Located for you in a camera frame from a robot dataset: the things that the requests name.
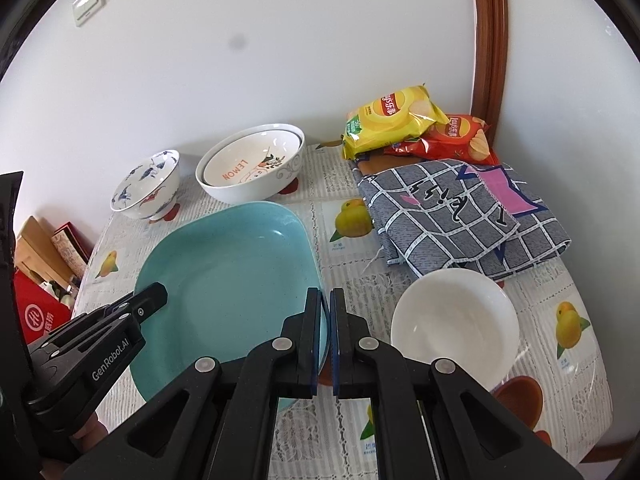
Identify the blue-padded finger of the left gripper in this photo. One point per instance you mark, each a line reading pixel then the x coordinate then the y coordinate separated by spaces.
pixel 107 313
pixel 142 305

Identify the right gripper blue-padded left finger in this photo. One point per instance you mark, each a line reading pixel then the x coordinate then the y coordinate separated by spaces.
pixel 215 420

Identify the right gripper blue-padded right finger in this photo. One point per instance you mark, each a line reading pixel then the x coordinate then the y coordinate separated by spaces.
pixel 432 421

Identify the brown small dish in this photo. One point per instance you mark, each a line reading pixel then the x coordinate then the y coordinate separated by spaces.
pixel 520 399

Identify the light blue square plate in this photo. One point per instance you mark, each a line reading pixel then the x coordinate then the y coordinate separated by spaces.
pixel 232 278

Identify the white ceramic bowl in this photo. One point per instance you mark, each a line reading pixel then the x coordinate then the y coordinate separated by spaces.
pixel 459 315

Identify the person's left hand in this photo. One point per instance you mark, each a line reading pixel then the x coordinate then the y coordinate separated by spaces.
pixel 86 438

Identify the red paper bag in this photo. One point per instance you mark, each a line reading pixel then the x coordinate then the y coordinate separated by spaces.
pixel 39 312

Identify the dark red patterned box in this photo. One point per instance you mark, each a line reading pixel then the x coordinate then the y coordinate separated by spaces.
pixel 72 248

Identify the wooden box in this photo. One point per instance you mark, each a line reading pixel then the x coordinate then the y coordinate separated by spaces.
pixel 38 259

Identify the blue floral porcelain bowl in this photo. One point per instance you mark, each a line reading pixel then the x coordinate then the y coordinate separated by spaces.
pixel 150 190

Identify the large white patterned bowl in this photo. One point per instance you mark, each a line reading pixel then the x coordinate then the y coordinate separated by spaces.
pixel 261 188

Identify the lemon print inner bowl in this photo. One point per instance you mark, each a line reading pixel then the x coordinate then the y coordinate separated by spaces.
pixel 251 156

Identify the grey checked folded cloth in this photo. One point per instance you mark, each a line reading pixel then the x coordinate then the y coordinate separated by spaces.
pixel 446 213

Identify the red chip bag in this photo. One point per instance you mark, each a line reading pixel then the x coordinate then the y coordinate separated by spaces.
pixel 463 138

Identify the yellow chip bag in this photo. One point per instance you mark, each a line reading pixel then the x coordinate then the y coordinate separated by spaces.
pixel 398 116

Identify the white wall switch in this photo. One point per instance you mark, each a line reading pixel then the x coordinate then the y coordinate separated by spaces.
pixel 85 9

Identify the brown wooden door frame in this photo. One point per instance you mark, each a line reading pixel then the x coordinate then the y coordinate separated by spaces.
pixel 491 57

